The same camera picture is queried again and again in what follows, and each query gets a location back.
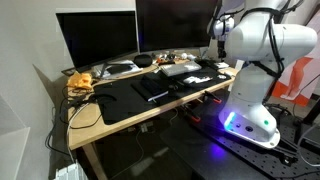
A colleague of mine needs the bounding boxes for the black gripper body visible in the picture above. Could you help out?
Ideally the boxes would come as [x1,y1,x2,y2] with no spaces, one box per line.
[216,33,230,52]

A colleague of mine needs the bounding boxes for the grey flat box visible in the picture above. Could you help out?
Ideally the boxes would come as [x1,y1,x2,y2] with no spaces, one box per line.
[159,60,203,78]

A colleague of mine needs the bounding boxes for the large black flat pad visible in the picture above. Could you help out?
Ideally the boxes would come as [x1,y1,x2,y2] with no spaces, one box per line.
[203,60,232,72]

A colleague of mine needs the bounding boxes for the large black monitor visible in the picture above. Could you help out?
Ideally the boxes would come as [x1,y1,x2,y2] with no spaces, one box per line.
[134,0,220,54]

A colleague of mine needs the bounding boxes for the orange white poster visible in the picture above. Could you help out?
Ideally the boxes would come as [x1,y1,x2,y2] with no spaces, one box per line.
[269,9,320,108]

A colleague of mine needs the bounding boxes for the black oval case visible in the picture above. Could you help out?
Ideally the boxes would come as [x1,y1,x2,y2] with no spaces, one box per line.
[133,53,154,68]

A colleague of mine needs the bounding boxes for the black optical breadboard table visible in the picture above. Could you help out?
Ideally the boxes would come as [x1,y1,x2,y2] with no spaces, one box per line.
[159,94,320,180]

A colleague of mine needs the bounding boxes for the grey power adapter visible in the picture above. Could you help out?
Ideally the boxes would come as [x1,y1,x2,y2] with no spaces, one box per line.
[139,120,155,134]

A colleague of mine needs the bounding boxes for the black tripod stand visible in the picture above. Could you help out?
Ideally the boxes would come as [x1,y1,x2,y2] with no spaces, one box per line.
[292,96,320,136]

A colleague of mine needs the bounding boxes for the black desk mat white logo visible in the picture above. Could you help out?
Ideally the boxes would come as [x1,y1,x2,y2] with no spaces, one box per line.
[94,64,233,126]

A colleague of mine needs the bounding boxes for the yellow cloth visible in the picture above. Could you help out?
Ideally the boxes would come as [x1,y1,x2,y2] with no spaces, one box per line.
[66,70,94,91]

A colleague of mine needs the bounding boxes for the wooden desk leg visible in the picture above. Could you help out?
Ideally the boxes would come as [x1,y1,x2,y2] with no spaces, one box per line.
[80,141,109,180]

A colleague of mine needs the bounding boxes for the white radiator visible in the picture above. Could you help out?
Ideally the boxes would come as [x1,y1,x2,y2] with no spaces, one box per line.
[54,159,90,180]

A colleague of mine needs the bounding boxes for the small white key ring box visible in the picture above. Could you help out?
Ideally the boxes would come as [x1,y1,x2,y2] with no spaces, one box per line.
[182,76,198,85]

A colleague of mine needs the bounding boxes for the black clamp orange handle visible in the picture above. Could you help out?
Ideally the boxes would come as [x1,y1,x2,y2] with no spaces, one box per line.
[180,105,202,123]
[203,89,223,105]

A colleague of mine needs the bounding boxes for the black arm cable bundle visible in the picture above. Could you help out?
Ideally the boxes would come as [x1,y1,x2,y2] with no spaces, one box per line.
[246,0,303,79]

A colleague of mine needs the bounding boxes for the white hanging cable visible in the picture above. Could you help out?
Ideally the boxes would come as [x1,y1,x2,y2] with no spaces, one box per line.
[295,122,320,168]

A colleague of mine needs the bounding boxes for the black monitor silver frame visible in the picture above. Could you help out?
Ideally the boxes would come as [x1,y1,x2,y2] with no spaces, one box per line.
[55,9,140,74]

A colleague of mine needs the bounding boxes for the black desk cables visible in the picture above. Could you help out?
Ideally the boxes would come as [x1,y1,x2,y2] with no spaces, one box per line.
[44,84,118,158]

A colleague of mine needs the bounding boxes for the white desk cable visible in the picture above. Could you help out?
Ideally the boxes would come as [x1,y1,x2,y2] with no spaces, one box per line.
[65,102,90,164]

